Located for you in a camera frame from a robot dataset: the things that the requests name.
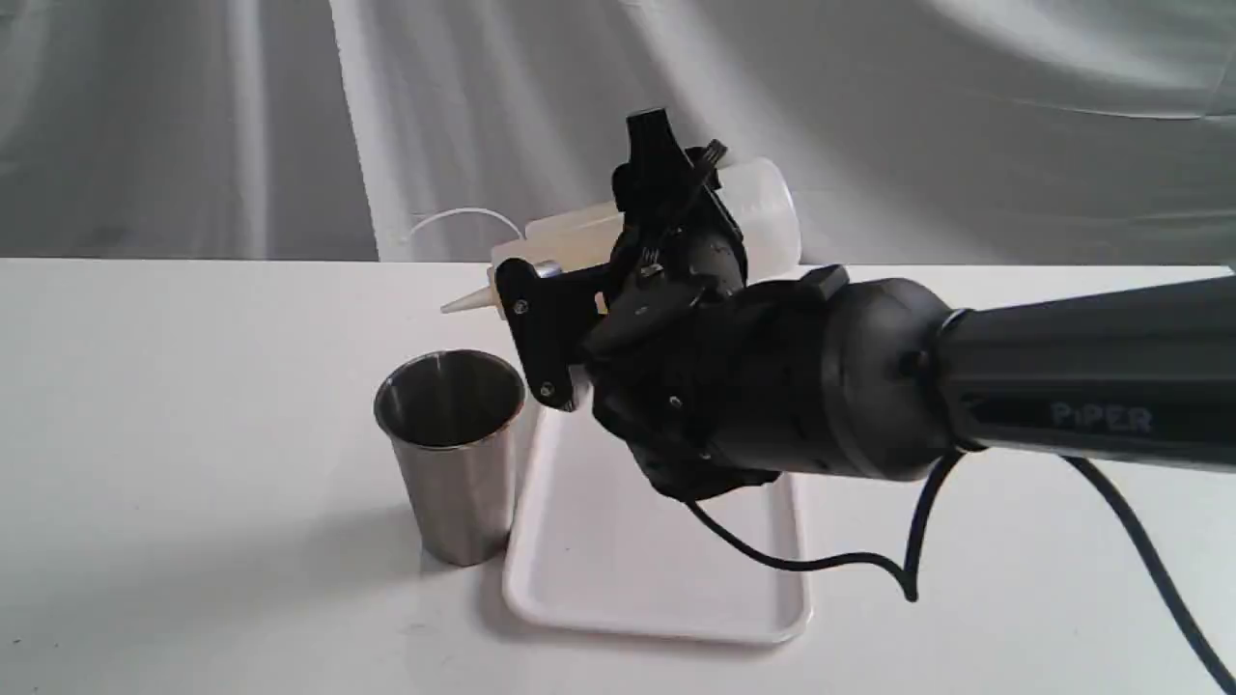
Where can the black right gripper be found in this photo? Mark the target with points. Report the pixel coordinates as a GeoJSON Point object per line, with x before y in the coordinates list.
{"type": "Point", "coordinates": [713, 384]}

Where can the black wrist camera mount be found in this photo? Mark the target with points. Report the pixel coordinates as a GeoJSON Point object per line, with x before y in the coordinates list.
{"type": "Point", "coordinates": [550, 312]}

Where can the grey backdrop cloth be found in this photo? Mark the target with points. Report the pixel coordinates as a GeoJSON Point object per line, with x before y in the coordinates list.
{"type": "Point", "coordinates": [986, 132]}

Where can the stainless steel cup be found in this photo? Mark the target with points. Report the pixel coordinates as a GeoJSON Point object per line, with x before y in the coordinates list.
{"type": "Point", "coordinates": [450, 416]}

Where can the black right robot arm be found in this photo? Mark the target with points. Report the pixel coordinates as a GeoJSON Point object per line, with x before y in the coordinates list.
{"type": "Point", "coordinates": [1144, 375]}

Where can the white plastic tray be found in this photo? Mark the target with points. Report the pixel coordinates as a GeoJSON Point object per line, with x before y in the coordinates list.
{"type": "Point", "coordinates": [593, 548]}

